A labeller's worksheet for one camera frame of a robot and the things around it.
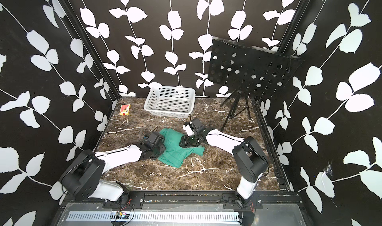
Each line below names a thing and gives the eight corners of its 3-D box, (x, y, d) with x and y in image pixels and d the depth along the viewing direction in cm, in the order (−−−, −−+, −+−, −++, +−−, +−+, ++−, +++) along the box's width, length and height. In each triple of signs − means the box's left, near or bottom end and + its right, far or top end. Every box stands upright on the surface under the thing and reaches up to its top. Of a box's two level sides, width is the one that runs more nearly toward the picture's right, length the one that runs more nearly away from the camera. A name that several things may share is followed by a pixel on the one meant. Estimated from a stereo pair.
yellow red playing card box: (120, 115, 111) (119, 114, 110) (122, 106, 117) (121, 104, 116) (129, 114, 112) (128, 113, 110) (130, 105, 118) (129, 103, 117)
